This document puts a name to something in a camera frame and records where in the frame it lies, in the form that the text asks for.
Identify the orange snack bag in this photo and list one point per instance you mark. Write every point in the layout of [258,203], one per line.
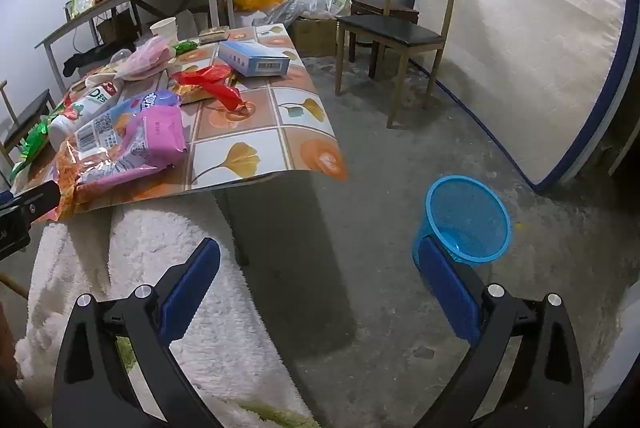
[82,188]

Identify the white paper cup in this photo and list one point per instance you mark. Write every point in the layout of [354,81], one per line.
[164,27]

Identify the blue plastic mesh wastebasket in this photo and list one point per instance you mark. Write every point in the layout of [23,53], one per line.
[467,223]

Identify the red plastic wrapper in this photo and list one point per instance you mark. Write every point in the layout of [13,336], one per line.
[212,80]

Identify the white yogurt drink bottle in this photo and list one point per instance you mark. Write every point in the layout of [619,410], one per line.
[87,105]

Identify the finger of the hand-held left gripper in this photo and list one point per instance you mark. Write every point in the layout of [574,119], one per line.
[35,203]

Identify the dark brown stool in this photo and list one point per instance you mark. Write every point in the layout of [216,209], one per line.
[385,11]

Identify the blue printed plastic pack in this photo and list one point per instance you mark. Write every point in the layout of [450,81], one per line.
[105,132]

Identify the white fluffy blanket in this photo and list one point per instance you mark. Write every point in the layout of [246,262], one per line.
[220,318]

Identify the wooden chair black seat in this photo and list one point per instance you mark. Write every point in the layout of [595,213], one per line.
[25,112]
[395,32]

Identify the patterned tablecloth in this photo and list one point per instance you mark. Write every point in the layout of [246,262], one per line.
[280,127]

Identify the black cloth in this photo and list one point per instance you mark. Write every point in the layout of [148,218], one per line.
[95,55]

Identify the small green snack packet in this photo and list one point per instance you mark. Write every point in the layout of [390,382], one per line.
[186,46]

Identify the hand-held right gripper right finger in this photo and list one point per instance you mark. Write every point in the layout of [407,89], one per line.
[450,295]

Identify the clear plastic bags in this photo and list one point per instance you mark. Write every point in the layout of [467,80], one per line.
[300,7]

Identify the white mattress blue trim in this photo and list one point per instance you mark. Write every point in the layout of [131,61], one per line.
[525,32]

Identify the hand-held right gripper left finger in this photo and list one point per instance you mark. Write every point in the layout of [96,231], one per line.
[192,288]

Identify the pink tissue packet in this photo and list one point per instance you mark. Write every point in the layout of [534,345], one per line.
[157,135]

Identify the pink mesh scrub sponge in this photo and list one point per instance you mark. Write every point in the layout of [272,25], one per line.
[145,57]

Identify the brown cardboard box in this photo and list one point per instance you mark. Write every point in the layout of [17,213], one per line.
[314,37]

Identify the green foil snack packet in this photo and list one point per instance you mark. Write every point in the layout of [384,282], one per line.
[35,142]

